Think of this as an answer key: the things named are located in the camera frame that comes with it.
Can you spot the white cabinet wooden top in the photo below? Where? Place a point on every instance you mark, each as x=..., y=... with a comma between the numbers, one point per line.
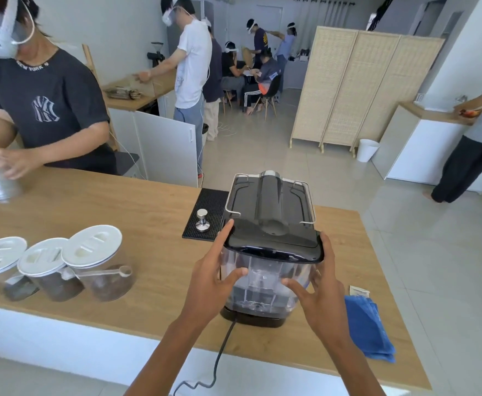
x=162, y=148

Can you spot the wooden ladder rack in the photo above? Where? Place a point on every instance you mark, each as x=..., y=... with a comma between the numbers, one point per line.
x=90, y=61

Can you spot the black coffee machine clear tank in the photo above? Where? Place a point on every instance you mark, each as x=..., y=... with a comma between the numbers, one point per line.
x=272, y=210

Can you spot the metal coffee tamper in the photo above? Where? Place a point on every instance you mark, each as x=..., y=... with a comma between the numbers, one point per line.
x=202, y=221

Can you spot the white plastic measuring spoon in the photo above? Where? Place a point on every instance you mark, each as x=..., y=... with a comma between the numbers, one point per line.
x=100, y=273

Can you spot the person's right thumb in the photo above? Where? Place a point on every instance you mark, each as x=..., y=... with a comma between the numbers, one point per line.
x=296, y=286

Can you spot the wicker folding screen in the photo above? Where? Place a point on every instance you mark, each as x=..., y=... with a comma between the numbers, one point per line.
x=348, y=86

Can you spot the white counter wooden top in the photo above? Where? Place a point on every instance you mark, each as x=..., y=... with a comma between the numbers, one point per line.
x=422, y=148

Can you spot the black rubber tamping mat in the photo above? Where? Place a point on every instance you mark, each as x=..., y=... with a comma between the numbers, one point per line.
x=208, y=200

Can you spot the person's right forearm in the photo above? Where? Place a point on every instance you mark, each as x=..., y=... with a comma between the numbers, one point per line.
x=352, y=367

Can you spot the black coffee grinder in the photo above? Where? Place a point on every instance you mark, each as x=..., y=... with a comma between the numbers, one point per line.
x=157, y=56

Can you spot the person's left forearm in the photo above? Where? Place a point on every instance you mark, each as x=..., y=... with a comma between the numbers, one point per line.
x=166, y=358

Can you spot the small paper packet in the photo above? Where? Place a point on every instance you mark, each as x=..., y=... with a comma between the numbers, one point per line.
x=360, y=291

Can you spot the dark stool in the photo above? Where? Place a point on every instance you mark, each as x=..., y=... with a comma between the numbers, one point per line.
x=126, y=162

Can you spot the white waste bin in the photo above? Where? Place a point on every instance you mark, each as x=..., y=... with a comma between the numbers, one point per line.
x=367, y=150

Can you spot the blue cloth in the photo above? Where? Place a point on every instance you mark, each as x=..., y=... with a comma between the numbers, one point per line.
x=367, y=325

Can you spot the person's left thumb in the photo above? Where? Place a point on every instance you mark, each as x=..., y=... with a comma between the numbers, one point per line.
x=235, y=276

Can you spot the grey door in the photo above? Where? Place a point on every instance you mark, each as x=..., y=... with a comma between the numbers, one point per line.
x=269, y=18

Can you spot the black chair wooden legs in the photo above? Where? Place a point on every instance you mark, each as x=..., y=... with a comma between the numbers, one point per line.
x=273, y=89

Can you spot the wall coat hook rail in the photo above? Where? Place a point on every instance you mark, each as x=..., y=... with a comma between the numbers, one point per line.
x=323, y=0

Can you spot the person's left hand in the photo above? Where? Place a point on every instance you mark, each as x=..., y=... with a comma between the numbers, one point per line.
x=204, y=284

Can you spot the person's right hand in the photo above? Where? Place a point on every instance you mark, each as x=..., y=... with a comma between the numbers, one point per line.
x=325, y=301

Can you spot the bundle of woven items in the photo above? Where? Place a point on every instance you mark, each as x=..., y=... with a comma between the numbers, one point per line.
x=121, y=93

